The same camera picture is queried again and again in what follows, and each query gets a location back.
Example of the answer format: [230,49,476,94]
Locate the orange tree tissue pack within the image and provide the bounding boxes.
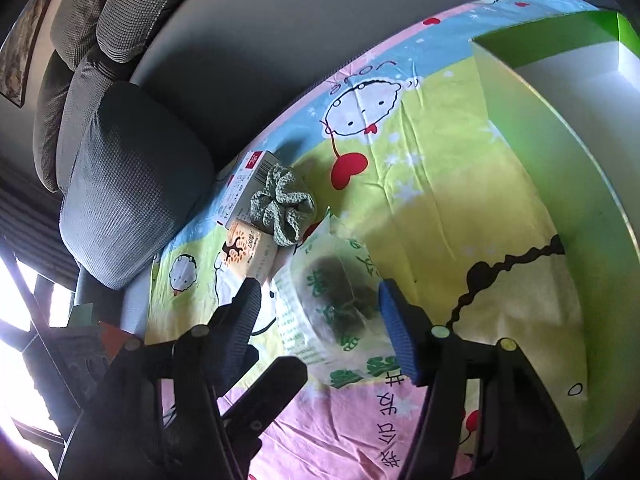
[220,220,279,284]

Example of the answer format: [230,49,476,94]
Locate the colourful cartoon bed sheet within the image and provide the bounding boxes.
[145,0,596,479]

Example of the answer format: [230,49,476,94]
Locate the framed wall picture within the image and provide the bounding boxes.
[0,0,50,108]

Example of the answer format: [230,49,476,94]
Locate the orange green box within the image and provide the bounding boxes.
[66,302,136,362]

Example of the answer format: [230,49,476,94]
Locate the grey sofa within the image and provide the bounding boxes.
[31,0,601,196]

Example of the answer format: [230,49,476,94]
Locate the green white cardboard box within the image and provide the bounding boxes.
[472,10,639,479]

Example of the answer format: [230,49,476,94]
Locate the grey square cushion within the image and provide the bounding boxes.
[60,81,214,290]

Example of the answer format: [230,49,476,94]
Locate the clear green-print snack bag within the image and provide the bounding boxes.
[272,214,399,389]

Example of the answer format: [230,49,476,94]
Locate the white red medicine box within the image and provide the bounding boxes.
[216,151,279,229]

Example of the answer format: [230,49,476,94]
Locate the green knitted scrunchie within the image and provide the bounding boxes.
[250,164,317,247]

